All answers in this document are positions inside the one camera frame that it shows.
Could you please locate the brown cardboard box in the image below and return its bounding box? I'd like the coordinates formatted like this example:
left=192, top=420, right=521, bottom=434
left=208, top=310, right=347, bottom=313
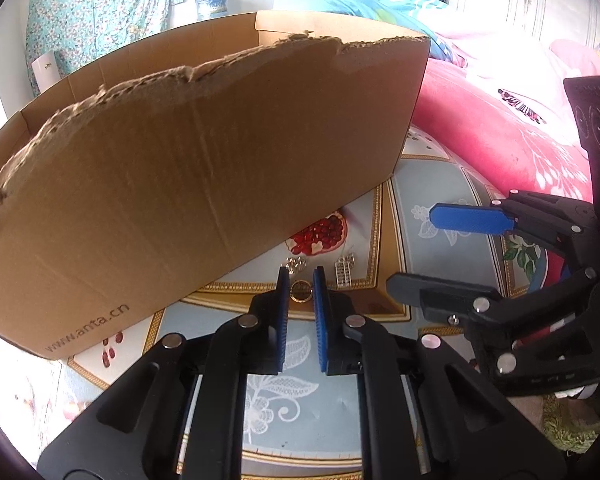
left=0, top=10, right=433, bottom=361

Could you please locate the green shaggy rug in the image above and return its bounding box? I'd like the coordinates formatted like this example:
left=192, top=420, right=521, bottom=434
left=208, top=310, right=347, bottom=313
left=542, top=395, right=600, bottom=456

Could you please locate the blue water jug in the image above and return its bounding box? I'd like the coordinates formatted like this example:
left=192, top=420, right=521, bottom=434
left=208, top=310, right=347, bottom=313
left=195, top=0, right=231, bottom=22

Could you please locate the blue cartoon print quilt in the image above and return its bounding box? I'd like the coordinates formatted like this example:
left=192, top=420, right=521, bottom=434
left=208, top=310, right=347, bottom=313
left=272, top=0, right=468, bottom=68

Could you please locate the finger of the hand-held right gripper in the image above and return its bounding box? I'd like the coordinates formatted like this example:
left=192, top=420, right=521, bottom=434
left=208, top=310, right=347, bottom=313
left=386, top=267, right=600, bottom=375
left=429, top=190, right=598, bottom=261

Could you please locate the gold ring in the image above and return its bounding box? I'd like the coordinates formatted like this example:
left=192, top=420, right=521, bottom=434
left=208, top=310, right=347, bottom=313
left=290, top=280, right=315, bottom=304

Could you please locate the white panelled headboard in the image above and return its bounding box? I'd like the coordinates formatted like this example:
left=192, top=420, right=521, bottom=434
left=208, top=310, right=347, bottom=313
left=450, top=0, right=600, bottom=56

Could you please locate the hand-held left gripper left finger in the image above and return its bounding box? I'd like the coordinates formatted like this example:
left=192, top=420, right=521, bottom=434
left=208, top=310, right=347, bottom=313
left=37, top=266, right=292, bottom=480

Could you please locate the pink floral blanket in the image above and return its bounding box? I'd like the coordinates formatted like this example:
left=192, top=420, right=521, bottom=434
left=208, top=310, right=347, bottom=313
left=409, top=25, right=600, bottom=291

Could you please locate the pomegranate print table cover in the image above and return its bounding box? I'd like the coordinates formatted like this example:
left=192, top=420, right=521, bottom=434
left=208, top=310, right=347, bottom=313
left=0, top=127, right=600, bottom=466

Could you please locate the teal floral wall cloth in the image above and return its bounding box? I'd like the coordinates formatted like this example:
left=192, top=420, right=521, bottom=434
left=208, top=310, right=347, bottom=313
left=25, top=0, right=185, bottom=96

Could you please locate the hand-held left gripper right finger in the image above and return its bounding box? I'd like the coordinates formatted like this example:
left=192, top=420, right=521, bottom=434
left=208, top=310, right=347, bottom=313
left=312, top=266, right=567, bottom=480

